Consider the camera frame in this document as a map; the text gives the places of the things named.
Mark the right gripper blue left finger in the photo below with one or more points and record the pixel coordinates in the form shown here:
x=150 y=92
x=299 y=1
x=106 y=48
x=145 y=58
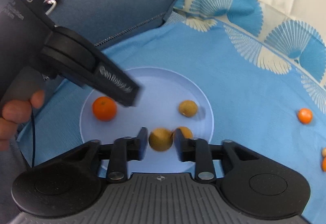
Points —
x=124 y=150

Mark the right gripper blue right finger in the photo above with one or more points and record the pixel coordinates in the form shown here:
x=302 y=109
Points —
x=197 y=151

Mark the tan longan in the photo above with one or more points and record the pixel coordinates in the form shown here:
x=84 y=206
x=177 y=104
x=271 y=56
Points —
x=188 y=108
x=187 y=133
x=324 y=152
x=161 y=139

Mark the orange mandarin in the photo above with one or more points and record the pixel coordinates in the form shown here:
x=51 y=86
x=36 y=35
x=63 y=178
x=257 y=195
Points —
x=305 y=116
x=104 y=108

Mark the orange kumquat front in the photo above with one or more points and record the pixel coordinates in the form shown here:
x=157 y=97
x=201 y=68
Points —
x=324 y=164

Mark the person's left hand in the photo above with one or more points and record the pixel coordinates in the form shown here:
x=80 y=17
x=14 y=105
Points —
x=17 y=112

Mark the light blue round plate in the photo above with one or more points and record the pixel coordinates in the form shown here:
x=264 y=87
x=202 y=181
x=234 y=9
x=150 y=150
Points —
x=157 y=106

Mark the blue denim sofa armrest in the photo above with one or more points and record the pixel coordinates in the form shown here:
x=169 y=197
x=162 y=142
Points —
x=107 y=22

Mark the tan longan in cluster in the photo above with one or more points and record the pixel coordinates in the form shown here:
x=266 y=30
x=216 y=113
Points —
x=324 y=152

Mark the blue patterned bed sheet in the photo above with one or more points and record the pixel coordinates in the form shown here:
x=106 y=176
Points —
x=251 y=102

